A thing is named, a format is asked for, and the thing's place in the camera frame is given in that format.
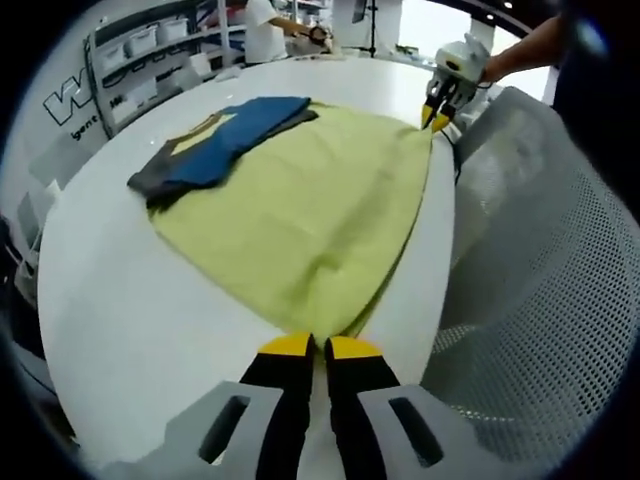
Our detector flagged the white chair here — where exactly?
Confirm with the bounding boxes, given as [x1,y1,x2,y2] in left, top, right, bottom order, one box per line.
[14,178,65,282]

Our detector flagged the white storage bin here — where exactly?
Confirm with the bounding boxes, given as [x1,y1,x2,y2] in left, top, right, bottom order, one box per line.
[157,17,191,45]
[97,42,127,72]
[124,27,160,58]

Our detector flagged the person's dark clothing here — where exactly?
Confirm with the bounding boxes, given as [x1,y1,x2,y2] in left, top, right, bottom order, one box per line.
[549,0,640,166]

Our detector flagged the black tripod stand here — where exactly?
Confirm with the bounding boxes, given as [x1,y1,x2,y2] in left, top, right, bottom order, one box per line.
[349,0,382,57]

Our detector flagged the grey mesh office chair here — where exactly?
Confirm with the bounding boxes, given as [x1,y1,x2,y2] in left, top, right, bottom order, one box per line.
[419,85,640,451]

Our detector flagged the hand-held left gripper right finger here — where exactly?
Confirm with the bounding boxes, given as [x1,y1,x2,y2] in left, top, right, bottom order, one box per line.
[324,335,489,480]

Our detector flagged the yellow garment grey blue sleeves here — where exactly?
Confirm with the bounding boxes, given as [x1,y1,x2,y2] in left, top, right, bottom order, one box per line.
[126,95,437,347]

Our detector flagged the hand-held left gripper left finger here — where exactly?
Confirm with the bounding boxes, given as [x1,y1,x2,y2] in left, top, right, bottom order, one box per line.
[97,332,317,480]

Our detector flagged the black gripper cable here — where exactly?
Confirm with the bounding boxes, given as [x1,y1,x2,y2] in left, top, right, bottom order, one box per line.
[446,133,462,187]

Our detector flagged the grey metal shelf unit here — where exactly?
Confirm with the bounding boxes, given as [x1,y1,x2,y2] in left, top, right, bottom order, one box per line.
[82,0,251,137]

